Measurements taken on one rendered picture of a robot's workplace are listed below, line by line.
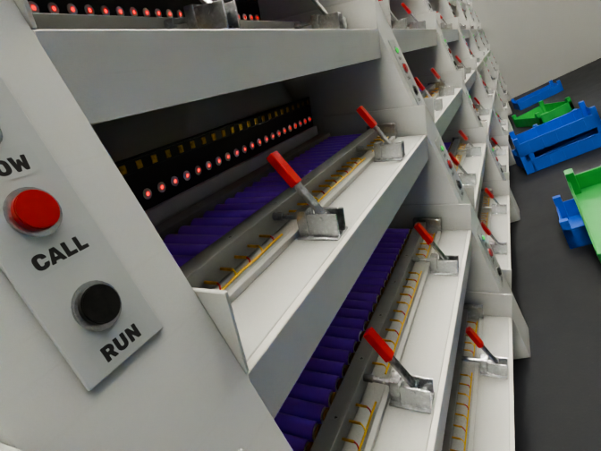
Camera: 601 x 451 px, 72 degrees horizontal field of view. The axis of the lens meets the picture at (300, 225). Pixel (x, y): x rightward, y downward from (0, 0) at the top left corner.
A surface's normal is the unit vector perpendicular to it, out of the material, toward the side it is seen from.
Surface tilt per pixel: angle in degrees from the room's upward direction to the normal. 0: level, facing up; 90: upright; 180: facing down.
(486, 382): 21
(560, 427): 0
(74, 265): 90
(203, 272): 111
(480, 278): 90
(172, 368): 90
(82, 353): 90
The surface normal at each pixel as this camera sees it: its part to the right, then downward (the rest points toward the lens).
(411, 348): -0.17, -0.92
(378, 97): -0.41, 0.40
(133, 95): 0.90, 0.00
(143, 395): 0.78, -0.32
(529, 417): -0.47, -0.86
